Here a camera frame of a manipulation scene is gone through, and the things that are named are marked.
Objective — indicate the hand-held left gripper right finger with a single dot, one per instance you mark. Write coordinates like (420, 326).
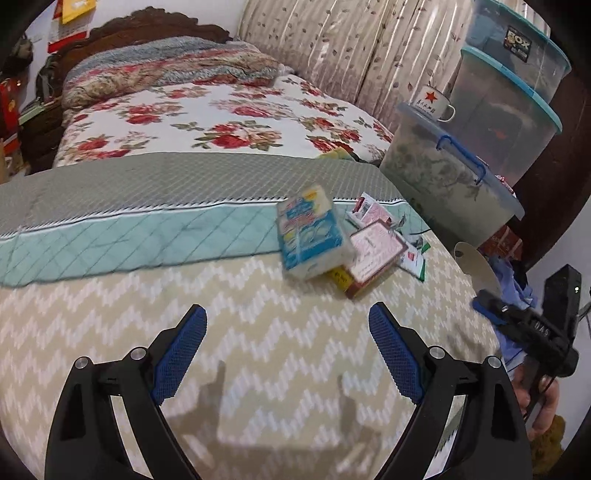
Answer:
(395, 350)

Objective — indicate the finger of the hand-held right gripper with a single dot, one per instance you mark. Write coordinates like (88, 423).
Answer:
(489, 307)

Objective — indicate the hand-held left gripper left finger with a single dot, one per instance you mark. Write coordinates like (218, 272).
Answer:
(184, 350)

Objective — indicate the blue white tissue packet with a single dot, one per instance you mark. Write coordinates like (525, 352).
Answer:
(309, 230)

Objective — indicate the person's right hand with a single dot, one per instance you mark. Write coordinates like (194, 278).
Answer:
(547, 406)

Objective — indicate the blue cloth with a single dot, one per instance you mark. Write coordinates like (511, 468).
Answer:
(512, 281)

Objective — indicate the red printed box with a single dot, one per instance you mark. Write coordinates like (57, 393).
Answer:
(505, 240)

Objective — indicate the green and white sachet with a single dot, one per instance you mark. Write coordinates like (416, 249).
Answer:
(413, 263)

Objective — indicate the long yellow box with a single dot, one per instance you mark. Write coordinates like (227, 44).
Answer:
(341, 278)

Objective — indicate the zigzag pattern quilt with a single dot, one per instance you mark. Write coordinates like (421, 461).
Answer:
(277, 323)

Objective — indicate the red and pink box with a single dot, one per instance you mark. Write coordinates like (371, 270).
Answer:
(374, 249)

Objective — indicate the pink packet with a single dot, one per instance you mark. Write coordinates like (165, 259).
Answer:
(374, 212)

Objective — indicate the dark wooden cabinet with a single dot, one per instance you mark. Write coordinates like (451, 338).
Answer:
(568, 175)

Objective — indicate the large bin with teal lid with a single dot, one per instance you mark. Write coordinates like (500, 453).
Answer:
(498, 120)

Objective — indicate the yellow green packet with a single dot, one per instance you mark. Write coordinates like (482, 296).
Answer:
(337, 154)

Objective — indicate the white mug with red star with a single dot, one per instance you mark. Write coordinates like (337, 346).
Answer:
(431, 104)

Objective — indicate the floral bedsheet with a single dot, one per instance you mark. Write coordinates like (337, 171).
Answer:
(231, 120)

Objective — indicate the clear bin with black label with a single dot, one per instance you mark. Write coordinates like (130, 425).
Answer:
(540, 69)

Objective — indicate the striped floral blanket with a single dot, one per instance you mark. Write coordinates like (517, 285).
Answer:
(161, 64)

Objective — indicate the leaf print curtain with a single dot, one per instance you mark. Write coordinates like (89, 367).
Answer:
(346, 46)

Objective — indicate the carved wooden headboard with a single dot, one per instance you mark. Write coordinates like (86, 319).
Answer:
(138, 27)

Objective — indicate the shelf rack with clothes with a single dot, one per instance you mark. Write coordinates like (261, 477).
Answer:
(23, 53)

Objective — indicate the red and yellow wall calendar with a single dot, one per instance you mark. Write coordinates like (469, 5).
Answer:
(69, 32)

